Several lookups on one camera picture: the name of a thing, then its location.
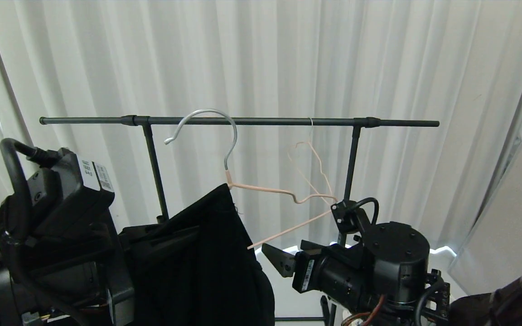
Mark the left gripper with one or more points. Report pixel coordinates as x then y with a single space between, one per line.
61 294

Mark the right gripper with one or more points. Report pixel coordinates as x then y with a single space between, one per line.
338 280

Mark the pink clothes hanger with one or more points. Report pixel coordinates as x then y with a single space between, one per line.
261 189
320 167

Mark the black garment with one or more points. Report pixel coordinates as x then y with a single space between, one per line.
206 271

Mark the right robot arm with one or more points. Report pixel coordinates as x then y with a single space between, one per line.
401 253

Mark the black clothes rack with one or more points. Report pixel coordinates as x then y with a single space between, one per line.
261 121

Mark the white curtain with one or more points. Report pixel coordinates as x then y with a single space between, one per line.
261 59

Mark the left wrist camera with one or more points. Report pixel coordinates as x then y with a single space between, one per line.
66 190

